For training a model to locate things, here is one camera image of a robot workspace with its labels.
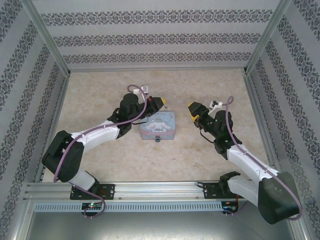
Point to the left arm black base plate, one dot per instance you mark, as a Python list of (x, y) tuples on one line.
[(107, 191)]

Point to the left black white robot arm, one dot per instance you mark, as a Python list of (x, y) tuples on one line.
[(67, 160)]

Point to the aluminium table side rail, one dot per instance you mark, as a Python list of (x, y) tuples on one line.
[(257, 107), (53, 112)]

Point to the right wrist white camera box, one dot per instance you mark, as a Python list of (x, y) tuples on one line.
[(215, 104)]

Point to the blue cartoon tin box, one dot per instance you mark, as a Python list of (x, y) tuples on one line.
[(157, 125)]

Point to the aluminium frame post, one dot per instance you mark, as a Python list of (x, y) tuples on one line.
[(268, 37), (45, 37)]

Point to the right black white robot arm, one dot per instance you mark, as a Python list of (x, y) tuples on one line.
[(275, 200)]

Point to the long aluminium mounting rail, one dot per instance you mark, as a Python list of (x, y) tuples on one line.
[(160, 191)]

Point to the grey metal shelf panel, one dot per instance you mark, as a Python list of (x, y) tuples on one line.
[(160, 226)]

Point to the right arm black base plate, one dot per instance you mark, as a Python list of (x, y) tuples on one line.
[(211, 191)]

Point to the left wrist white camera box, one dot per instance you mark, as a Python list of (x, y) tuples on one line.
[(143, 88)]

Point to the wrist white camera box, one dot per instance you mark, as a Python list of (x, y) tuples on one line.
[(143, 88), (215, 104)]

